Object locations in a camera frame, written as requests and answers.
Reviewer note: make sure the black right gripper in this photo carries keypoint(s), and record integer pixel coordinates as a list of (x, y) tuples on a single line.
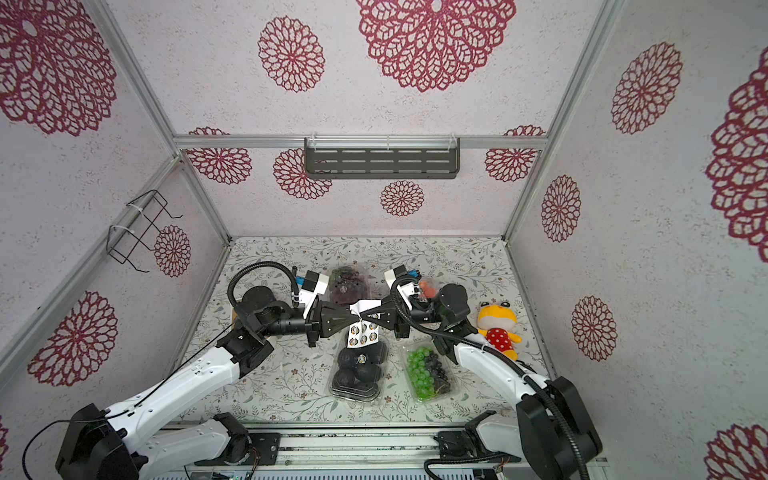
[(388, 317)]

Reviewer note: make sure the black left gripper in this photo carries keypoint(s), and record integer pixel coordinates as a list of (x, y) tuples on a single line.
[(322, 322)]

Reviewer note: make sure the sticker label sheet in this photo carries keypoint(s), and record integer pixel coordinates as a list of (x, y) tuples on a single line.
[(363, 332)]

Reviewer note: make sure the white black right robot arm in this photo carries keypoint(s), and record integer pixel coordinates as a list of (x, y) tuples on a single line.
[(553, 431)]

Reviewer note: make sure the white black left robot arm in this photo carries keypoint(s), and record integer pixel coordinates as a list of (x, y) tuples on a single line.
[(126, 440)]

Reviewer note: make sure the clear box purple grapes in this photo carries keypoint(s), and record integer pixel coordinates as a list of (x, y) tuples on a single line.
[(347, 286)]

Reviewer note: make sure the clear box green grapes blueberries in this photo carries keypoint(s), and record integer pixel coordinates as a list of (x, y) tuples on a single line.
[(428, 373)]

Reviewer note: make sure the yellow red plush toy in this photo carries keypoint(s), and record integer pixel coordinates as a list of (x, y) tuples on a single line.
[(496, 322)]

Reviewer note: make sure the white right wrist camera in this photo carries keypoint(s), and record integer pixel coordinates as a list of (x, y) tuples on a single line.
[(406, 282)]

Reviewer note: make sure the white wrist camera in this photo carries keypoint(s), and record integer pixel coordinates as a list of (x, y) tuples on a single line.
[(311, 286), (406, 282)]

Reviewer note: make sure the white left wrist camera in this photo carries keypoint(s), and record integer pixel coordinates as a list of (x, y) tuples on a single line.
[(311, 286)]

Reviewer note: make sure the aluminium mounting rail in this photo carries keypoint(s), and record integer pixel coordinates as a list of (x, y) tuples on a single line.
[(319, 451)]

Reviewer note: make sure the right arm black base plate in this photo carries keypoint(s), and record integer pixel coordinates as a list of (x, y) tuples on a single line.
[(462, 446)]

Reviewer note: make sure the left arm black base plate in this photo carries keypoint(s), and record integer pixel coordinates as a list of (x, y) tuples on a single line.
[(262, 450)]

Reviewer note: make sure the grey metal wall shelf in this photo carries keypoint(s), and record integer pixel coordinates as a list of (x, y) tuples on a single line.
[(385, 160)]

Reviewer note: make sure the black wire wall rack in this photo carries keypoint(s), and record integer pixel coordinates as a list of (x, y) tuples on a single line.
[(123, 240)]

